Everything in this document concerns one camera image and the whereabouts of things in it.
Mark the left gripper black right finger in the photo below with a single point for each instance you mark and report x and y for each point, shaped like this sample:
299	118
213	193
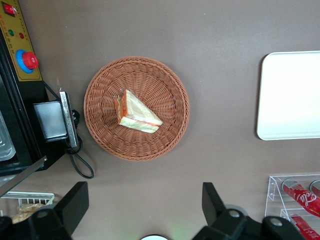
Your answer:
211	205

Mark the clear acrylic bottle rack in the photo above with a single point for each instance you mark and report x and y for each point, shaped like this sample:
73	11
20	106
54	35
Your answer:
272	190

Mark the wrapped bread pack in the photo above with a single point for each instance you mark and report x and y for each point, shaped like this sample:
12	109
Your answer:
27	208

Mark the red cola bottle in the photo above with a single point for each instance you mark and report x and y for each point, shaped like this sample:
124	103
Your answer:
306	228
302	197
316	188

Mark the cream plastic serving tray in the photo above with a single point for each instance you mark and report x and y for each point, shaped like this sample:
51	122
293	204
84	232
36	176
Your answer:
290	95

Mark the clear plastic container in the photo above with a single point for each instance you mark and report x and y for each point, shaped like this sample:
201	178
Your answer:
5	145

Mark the round brown wicker basket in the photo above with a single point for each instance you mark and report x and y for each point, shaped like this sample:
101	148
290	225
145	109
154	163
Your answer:
155	82

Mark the black sealing machine yellow panel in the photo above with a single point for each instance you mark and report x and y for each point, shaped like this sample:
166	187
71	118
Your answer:
13	45

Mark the triangular sandwich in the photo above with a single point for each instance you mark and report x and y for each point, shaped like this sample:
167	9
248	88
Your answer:
135	112

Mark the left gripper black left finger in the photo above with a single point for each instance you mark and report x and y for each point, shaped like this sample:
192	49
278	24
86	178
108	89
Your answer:
75	205

